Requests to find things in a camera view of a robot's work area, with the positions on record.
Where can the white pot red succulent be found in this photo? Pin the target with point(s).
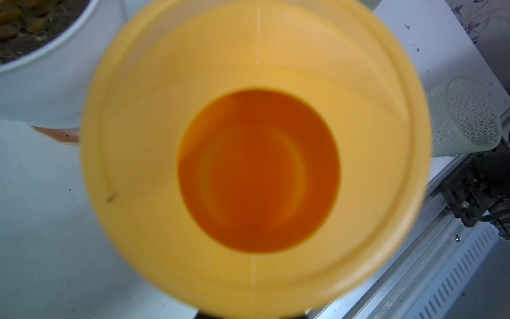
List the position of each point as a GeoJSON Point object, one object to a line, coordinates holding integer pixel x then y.
{"type": "Point", "coordinates": [47, 88]}

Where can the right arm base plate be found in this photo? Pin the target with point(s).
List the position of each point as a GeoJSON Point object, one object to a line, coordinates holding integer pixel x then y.
{"type": "Point", "coordinates": [478, 191]}

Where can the pink saucer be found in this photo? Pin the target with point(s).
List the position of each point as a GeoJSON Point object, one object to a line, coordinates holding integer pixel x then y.
{"type": "Point", "coordinates": [69, 136]}

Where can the yellow plastic watering can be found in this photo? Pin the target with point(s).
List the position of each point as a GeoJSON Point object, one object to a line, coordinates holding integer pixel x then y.
{"type": "Point", "coordinates": [256, 159]}

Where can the translucent green cup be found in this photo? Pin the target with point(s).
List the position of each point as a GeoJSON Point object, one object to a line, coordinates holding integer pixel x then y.
{"type": "Point", "coordinates": [463, 119]}

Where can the aluminium front rail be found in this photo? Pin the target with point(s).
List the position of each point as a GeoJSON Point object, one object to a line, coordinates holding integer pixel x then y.
{"type": "Point", "coordinates": [438, 267]}

